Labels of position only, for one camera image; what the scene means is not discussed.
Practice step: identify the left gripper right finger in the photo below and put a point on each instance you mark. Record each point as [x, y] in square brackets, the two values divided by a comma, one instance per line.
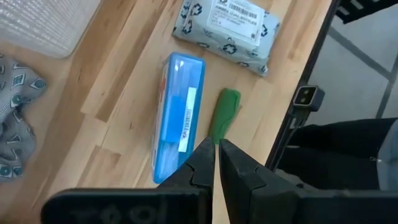
[248, 193]

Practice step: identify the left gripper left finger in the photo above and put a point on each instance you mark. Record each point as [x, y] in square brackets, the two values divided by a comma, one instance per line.
[186, 202]

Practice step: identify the green bandage roll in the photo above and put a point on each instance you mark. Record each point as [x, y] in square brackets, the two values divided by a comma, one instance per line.
[225, 112]

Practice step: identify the blue first aid box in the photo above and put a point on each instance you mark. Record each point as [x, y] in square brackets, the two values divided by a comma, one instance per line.
[175, 118]

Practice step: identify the grey labelled mailer package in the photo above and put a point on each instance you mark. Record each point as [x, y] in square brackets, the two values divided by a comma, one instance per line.
[217, 40]

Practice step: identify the white plastic basket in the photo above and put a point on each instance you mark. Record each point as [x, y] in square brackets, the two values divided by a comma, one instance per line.
[40, 25]

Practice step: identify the person's leg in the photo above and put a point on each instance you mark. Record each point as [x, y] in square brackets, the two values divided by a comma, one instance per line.
[335, 155]

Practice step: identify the grey patterned cloth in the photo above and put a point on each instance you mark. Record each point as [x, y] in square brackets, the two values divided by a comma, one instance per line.
[15, 124]

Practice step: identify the black striped floor object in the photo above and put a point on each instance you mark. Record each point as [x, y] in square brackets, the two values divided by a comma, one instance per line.
[373, 7]

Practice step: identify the black aluminium table frame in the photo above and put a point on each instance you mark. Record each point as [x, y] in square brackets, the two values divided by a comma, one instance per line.
[311, 59]

